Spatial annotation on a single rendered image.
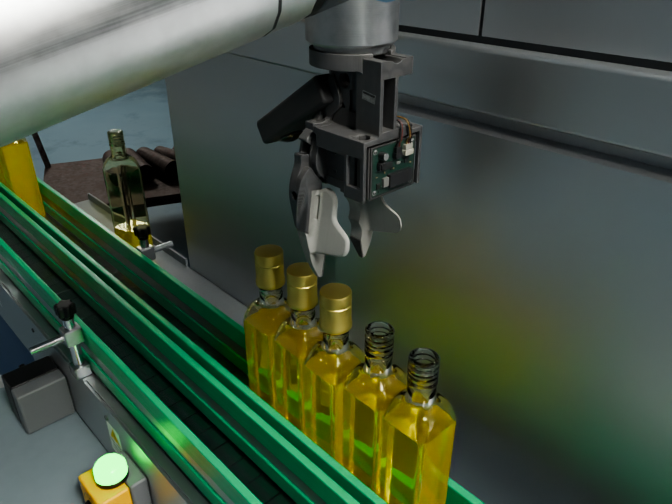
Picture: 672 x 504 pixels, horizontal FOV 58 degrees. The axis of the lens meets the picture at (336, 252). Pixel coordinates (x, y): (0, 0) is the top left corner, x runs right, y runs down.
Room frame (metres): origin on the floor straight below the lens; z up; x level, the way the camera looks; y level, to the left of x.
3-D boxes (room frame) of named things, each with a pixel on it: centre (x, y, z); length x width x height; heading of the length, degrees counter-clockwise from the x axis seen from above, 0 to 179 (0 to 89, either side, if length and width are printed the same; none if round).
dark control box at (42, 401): (0.78, 0.51, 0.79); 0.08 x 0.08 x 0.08; 43
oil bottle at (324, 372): (0.53, 0.00, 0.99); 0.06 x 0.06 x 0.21; 42
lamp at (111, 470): (0.58, 0.31, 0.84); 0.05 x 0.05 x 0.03
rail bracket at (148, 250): (1.00, 0.34, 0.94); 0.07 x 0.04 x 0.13; 133
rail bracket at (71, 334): (0.72, 0.41, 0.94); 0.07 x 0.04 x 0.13; 133
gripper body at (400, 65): (0.51, -0.02, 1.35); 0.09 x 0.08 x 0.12; 42
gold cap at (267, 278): (0.62, 0.08, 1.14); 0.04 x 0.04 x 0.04
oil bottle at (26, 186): (1.31, 0.73, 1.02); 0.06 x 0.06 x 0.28; 43
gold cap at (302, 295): (0.57, 0.04, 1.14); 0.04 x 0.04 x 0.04
